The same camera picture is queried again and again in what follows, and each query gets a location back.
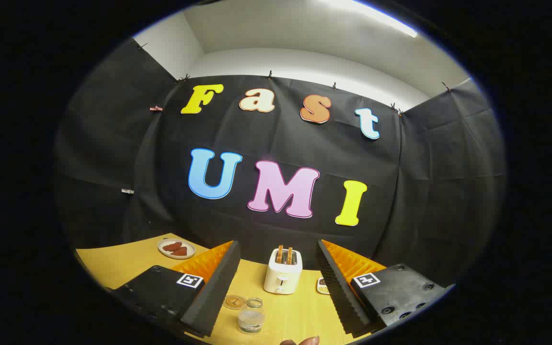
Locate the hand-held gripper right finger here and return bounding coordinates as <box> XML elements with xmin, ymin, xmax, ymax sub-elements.
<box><xmin>315</xmin><ymin>239</ymin><xmax>457</xmax><ymax>338</ymax></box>

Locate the small white plate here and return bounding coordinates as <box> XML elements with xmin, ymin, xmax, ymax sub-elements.
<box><xmin>158</xmin><ymin>238</ymin><xmax>196</xmax><ymax>260</ymax></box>

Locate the black backdrop cloth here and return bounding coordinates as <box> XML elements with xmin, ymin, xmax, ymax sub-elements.
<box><xmin>53</xmin><ymin>38</ymin><xmax>506</xmax><ymax>288</ymax></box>

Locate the round wooden coaster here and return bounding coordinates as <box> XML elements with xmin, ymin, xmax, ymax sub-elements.
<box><xmin>222</xmin><ymin>294</ymin><xmax>247</xmax><ymax>311</ymax></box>

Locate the white toaster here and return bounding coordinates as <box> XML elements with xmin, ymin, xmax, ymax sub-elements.
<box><xmin>263</xmin><ymin>248</ymin><xmax>304</xmax><ymax>295</ymax></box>

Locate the clear plastic bottle green label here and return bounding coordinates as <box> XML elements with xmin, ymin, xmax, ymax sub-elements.
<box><xmin>237</xmin><ymin>297</ymin><xmax>266</xmax><ymax>334</ymax></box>

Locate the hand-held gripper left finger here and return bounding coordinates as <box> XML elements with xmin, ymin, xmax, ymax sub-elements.
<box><xmin>106</xmin><ymin>240</ymin><xmax>242</xmax><ymax>338</ymax></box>

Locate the wooden table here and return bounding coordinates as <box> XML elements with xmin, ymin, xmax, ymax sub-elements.
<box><xmin>74</xmin><ymin>233</ymin><xmax>387</xmax><ymax>345</ymax></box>

